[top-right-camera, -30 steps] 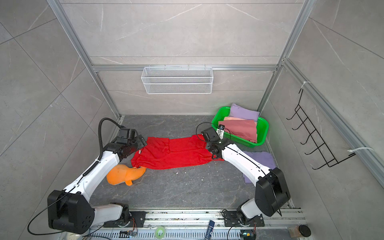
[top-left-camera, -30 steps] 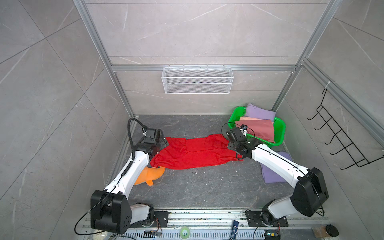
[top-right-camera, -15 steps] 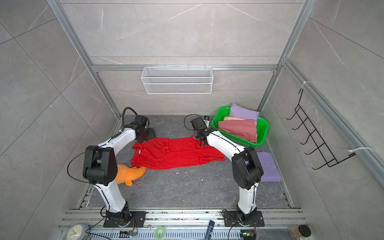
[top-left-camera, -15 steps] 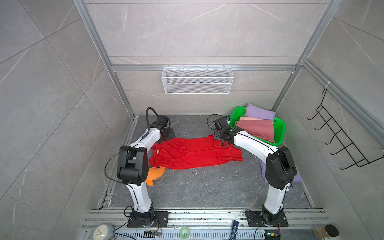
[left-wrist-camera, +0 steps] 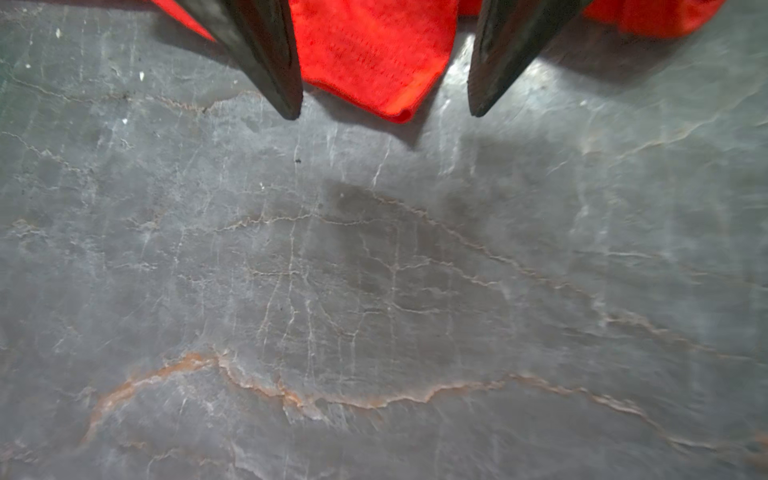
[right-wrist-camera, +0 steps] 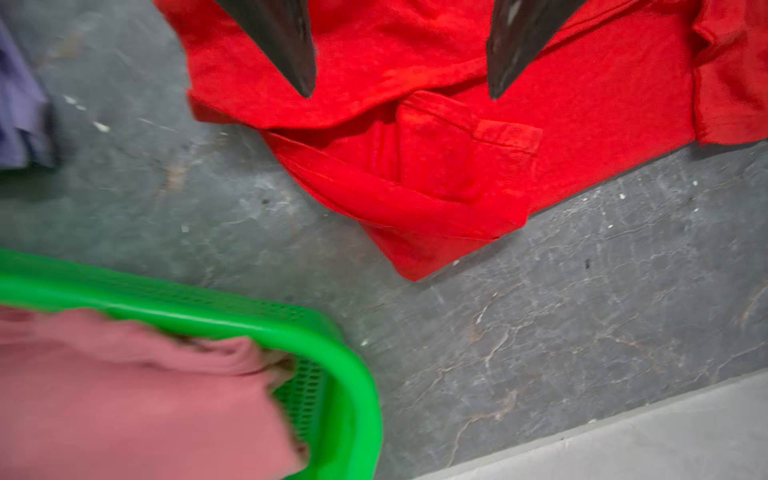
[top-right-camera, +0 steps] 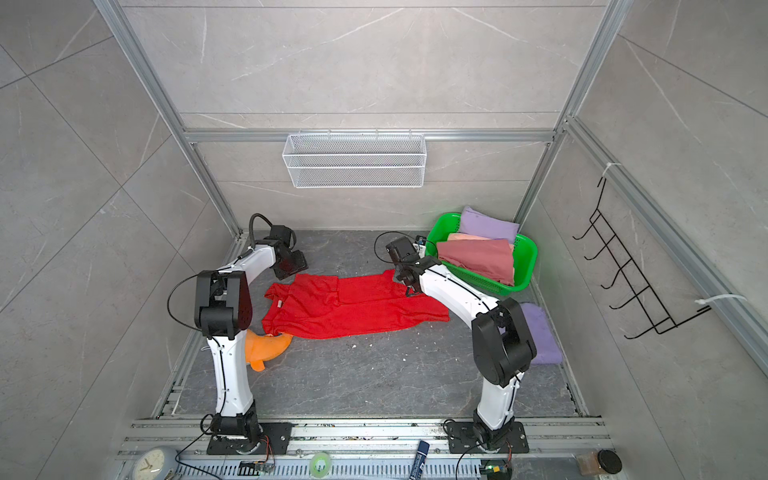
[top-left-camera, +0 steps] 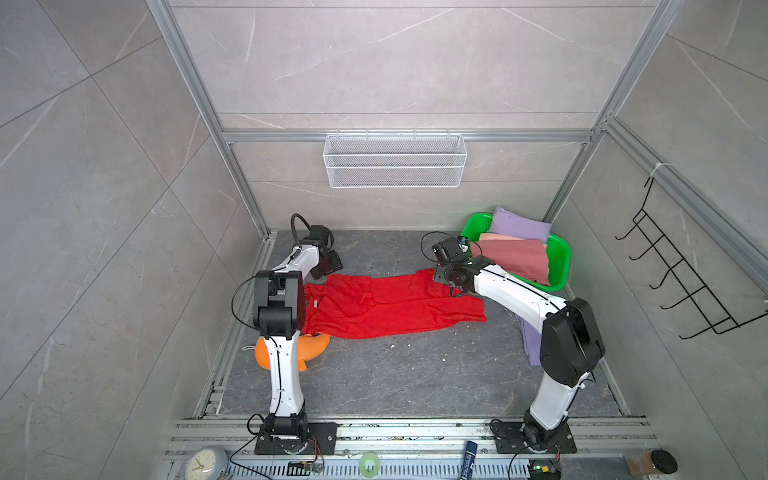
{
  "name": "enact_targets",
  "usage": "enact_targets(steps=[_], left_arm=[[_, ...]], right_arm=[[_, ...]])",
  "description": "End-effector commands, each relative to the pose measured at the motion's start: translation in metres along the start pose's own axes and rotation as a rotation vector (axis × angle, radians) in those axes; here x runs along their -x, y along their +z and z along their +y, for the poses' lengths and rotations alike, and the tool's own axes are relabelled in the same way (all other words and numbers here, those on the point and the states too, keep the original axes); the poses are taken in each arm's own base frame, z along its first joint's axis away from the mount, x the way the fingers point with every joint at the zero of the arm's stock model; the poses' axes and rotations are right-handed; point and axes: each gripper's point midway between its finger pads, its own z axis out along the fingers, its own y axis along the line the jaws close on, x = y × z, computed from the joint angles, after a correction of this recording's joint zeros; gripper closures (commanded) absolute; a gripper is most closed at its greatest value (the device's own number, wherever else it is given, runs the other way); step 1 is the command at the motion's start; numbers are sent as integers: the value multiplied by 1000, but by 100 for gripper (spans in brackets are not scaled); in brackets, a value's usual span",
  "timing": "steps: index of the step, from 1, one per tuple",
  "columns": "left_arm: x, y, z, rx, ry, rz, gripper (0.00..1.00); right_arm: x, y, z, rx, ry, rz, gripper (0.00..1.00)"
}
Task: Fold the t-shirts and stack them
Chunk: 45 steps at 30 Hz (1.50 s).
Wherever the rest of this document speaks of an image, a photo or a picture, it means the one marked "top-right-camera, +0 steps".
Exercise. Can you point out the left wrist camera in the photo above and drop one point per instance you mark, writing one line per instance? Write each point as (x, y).
(284, 234)

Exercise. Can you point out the brown jar black lid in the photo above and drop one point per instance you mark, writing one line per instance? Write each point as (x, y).
(600, 462)

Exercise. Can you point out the blue marker pen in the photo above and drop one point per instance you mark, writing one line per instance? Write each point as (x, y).
(418, 465)

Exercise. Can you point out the aluminium front rail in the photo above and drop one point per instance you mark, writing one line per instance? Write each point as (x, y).
(357, 438)

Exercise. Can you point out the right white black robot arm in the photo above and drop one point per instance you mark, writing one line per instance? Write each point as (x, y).
(502, 344)

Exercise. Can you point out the black wire hook rack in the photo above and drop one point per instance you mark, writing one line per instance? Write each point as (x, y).
(629, 272)

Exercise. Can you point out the orange plush dolphin toy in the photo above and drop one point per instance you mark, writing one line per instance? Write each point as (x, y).
(262, 348)

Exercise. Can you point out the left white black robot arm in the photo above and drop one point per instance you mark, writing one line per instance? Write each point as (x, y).
(223, 314)

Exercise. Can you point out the purple t shirt in basket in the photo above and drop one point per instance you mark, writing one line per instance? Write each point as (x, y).
(475, 223)

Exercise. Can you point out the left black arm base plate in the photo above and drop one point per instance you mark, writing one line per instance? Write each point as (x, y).
(274, 438)

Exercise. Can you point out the pink folded t shirt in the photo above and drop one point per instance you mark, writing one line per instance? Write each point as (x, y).
(489, 258)

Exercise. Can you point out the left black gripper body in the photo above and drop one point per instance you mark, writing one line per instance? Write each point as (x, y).
(296, 262)

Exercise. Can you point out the small green circuit device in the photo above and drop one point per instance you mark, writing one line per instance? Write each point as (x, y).
(495, 470)

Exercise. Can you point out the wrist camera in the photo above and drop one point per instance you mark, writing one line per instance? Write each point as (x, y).
(284, 234)
(402, 251)

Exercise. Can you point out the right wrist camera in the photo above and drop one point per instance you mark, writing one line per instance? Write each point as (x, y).
(402, 251)

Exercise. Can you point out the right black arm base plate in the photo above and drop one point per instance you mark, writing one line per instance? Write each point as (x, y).
(465, 437)

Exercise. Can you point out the red t shirt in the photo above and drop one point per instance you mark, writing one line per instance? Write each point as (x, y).
(320, 307)

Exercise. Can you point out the purple folded t shirt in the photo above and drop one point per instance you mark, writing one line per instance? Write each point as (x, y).
(548, 350)

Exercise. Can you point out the white analog clock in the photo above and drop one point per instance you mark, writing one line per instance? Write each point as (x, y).
(159, 463)

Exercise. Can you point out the green tape roll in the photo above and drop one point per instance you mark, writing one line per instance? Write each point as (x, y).
(320, 465)

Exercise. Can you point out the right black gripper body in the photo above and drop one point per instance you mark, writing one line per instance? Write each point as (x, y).
(400, 275)

